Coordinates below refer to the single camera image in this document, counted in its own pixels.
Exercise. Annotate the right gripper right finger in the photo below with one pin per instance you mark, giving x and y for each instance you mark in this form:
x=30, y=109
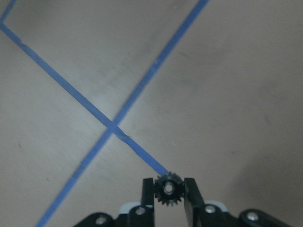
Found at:
x=193, y=203

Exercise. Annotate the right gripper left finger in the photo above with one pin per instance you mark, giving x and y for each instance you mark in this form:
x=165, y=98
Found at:
x=147, y=202

